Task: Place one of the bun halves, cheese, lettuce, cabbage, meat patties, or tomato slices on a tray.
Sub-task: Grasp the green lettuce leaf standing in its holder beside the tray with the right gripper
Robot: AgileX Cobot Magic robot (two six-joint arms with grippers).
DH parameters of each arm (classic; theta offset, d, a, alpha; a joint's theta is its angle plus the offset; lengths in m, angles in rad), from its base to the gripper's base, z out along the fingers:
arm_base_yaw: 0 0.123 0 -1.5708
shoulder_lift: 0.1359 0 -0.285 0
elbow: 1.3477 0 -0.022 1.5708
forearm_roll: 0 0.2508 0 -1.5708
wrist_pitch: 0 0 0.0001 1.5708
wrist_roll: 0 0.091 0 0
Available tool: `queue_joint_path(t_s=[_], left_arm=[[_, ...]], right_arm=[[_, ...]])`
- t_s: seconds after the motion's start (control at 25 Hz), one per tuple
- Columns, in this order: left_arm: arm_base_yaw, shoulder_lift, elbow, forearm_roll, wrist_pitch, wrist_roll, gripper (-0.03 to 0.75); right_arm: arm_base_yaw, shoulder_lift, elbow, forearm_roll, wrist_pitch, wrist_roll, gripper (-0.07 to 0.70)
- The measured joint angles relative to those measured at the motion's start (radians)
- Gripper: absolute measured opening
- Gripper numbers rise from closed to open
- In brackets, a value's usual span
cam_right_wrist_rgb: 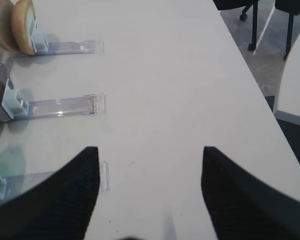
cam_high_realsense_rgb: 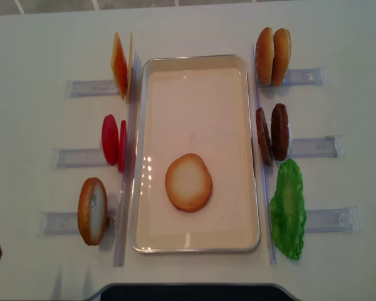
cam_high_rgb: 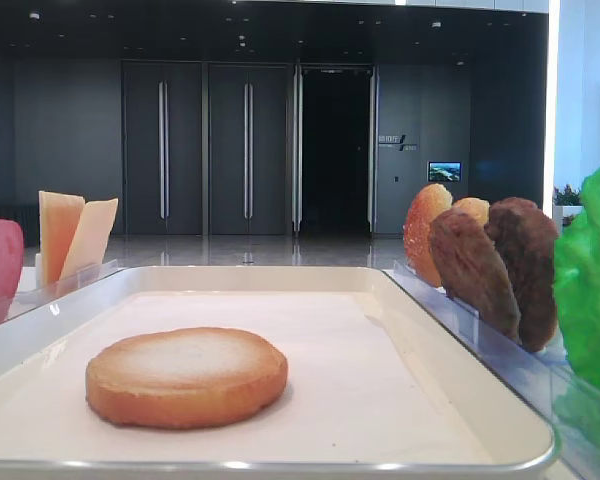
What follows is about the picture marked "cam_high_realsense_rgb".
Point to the clear long rail left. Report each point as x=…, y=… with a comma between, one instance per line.
x=130, y=156

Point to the clear long rail right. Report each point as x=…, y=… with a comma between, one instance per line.
x=264, y=176

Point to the clear holder bun slice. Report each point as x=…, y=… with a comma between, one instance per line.
x=58, y=223

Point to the dark robot base bottom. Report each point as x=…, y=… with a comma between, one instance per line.
x=194, y=292

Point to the brown meat patty left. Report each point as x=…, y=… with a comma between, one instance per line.
x=263, y=138

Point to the green lettuce leaf in holder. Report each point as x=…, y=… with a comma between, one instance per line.
x=287, y=210

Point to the yellow cheese slice inner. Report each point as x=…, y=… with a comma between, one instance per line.
x=130, y=69

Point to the clear holder patties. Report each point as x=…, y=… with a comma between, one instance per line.
x=330, y=146

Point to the bun slice on tray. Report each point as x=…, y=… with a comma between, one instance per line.
x=188, y=183

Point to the orange cheese slice outer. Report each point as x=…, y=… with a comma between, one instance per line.
x=119, y=66

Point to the golden bun top right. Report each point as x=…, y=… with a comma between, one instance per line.
x=282, y=55

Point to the red tomato slice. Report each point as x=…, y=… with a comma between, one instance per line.
x=110, y=139
x=122, y=146

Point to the upright bun slice left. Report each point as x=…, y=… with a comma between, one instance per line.
x=92, y=211

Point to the clear holder tomato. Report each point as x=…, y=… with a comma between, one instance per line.
x=77, y=158

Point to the sesame bun top left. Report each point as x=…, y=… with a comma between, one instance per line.
x=264, y=56

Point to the white rectangular metal tray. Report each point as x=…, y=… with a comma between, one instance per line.
x=197, y=105

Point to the clear holder lettuce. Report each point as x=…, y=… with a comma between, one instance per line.
x=341, y=220

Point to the clear holder bun tops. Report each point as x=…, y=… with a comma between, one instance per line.
x=302, y=77

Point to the red tomato slice inner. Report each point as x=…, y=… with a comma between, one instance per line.
x=122, y=146

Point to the clear holder cheese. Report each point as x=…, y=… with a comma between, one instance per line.
x=92, y=88

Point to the clear long rail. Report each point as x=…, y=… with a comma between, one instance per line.
x=130, y=156
x=264, y=176

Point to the red tomato slice outer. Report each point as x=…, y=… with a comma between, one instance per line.
x=110, y=139

